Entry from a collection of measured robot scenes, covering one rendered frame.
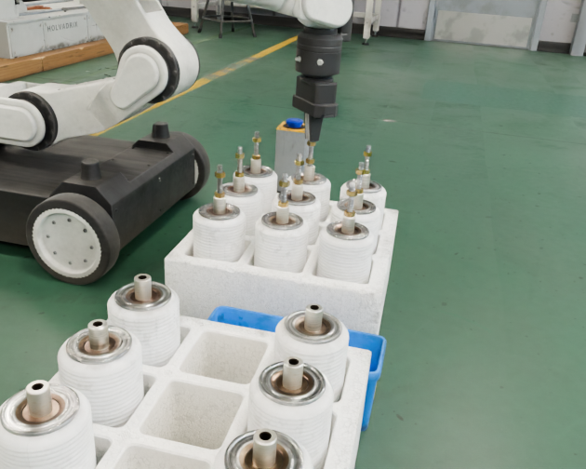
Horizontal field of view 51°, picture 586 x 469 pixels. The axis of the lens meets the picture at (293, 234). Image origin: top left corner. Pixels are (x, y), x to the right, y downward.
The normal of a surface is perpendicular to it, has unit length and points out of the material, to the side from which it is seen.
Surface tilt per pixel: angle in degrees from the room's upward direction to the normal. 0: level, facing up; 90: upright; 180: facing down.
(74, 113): 90
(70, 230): 90
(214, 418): 90
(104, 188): 45
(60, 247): 90
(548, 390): 0
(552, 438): 0
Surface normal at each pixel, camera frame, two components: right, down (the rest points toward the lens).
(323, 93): 0.47, 0.40
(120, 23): -0.25, 0.40
